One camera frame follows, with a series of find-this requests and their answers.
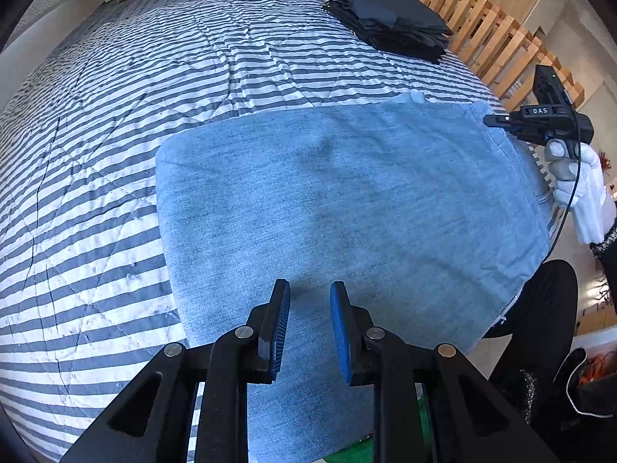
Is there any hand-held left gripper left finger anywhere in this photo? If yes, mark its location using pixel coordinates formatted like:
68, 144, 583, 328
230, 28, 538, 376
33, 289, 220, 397
60, 279, 291, 463

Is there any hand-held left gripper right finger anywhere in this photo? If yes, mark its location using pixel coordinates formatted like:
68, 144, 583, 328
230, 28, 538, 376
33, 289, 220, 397
329, 281, 562, 463

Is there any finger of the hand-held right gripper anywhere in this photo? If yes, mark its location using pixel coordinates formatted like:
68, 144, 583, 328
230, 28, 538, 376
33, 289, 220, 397
483, 113, 519, 129

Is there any light blue denim garment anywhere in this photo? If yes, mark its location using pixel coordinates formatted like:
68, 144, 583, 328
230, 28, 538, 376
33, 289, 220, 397
155, 101, 553, 463

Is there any person's right hand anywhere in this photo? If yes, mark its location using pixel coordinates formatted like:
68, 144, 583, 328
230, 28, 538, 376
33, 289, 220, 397
545, 139, 617, 246

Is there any navy folded garment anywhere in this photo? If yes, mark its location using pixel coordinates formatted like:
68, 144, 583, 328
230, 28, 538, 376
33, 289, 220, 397
319, 0, 454, 39

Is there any person's black jacket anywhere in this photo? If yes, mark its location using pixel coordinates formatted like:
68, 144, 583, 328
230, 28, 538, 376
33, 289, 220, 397
554, 347, 617, 418

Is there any blue white striped quilt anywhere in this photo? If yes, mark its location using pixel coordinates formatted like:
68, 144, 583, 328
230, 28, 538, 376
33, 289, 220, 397
0, 0, 507, 463

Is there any wooden slatted bed rail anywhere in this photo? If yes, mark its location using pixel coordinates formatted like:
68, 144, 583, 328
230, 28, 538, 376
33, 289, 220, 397
337, 0, 586, 112

